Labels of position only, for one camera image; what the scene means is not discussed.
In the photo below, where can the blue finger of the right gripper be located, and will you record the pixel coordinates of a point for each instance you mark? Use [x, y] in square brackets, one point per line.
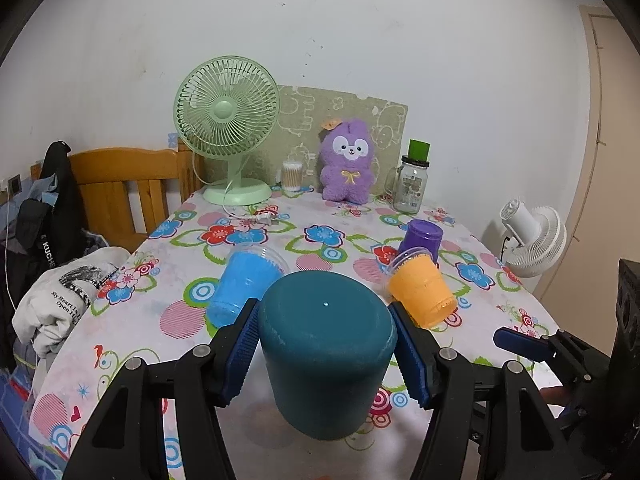
[528, 347]

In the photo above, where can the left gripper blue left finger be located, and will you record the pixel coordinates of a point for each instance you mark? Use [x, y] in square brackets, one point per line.
[124, 437]

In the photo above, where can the teal cup with yellow rim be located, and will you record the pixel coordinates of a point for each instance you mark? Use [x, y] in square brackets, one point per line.
[327, 341]

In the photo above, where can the black bag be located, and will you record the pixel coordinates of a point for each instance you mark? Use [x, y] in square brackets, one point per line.
[40, 229]

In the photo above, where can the cotton swab container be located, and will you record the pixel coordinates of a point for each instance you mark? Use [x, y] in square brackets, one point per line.
[292, 172]

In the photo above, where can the beige door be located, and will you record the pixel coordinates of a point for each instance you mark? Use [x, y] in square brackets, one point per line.
[603, 225]

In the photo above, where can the floral tablecloth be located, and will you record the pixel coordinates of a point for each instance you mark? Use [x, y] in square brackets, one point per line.
[154, 306]

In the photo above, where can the glass jar with green lid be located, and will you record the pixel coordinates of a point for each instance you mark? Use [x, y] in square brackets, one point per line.
[406, 183]

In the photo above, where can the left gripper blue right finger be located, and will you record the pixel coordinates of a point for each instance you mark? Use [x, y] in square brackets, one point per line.
[498, 407]

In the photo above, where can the white standing fan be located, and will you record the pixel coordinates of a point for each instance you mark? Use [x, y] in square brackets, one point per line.
[537, 238]

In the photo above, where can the wooden chair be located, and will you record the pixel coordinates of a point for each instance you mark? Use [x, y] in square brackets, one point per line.
[118, 193]

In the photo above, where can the white printed t-shirt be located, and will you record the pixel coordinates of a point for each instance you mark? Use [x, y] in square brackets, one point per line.
[59, 298]

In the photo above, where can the blue plastic cup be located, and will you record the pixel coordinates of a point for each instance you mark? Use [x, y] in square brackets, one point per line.
[251, 269]

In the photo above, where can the orange plastic cup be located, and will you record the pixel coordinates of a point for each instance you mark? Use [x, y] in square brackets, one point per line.
[414, 280]

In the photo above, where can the purple plush toy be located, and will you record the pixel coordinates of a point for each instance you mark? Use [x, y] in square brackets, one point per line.
[346, 154]

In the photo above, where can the operator's hand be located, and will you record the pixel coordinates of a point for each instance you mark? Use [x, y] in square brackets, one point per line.
[557, 395]

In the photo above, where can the green desk fan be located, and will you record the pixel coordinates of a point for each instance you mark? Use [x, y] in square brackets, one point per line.
[223, 110]

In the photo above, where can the purple plastic cup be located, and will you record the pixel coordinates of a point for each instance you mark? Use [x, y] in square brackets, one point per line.
[424, 234]

